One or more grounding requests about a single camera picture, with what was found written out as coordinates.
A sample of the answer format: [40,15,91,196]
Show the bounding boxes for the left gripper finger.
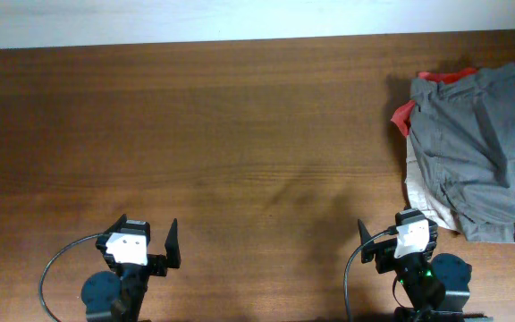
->
[104,214,127,234]
[165,218,181,269]

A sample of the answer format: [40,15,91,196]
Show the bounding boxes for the grey-green shorts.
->
[409,63,515,243]

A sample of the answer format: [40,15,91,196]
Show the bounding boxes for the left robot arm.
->
[81,215,182,322]

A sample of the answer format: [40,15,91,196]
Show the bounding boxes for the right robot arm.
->
[358,208,471,321]

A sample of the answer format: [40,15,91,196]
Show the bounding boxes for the beige shorts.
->
[404,139,459,232]

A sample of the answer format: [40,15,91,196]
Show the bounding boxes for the red t-shirt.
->
[391,67,478,139]

